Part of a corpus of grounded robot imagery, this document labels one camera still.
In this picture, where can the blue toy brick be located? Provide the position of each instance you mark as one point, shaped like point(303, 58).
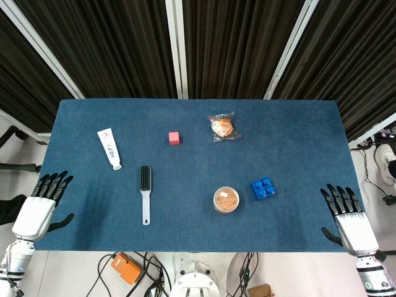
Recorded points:
point(263, 188)

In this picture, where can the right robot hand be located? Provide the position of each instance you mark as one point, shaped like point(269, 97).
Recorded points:
point(355, 230)

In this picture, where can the white sneaker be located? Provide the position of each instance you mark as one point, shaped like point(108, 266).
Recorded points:
point(385, 164)

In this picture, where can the round tub of rubber bands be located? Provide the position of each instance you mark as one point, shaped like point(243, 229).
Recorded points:
point(226, 200)

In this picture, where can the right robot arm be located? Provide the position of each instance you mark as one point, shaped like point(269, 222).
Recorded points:
point(372, 275)

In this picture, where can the white frame post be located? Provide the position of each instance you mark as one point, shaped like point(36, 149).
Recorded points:
point(40, 48)
point(176, 49)
point(289, 49)

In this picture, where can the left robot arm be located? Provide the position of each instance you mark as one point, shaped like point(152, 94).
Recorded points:
point(15, 260)

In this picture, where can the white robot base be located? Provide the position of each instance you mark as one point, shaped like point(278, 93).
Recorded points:
point(193, 280)

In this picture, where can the red cube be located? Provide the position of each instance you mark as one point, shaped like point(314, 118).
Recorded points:
point(174, 138)

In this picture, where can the black curtain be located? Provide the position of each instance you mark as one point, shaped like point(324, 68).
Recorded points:
point(235, 46)

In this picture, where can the orange box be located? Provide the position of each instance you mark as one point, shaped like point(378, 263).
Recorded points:
point(126, 268)

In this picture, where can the brown cardboard box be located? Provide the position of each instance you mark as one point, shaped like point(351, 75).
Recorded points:
point(259, 290)

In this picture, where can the black chair leg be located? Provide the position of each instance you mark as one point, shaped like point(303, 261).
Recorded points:
point(20, 167)

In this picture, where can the clear bag with orange snack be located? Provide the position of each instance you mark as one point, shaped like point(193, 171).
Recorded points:
point(223, 126)

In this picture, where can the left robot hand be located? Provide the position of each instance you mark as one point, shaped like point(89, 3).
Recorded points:
point(34, 213)

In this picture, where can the white toothpaste tube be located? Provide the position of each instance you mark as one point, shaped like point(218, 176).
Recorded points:
point(109, 149)

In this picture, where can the blue table cloth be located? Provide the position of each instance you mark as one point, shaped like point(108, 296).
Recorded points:
point(198, 176)

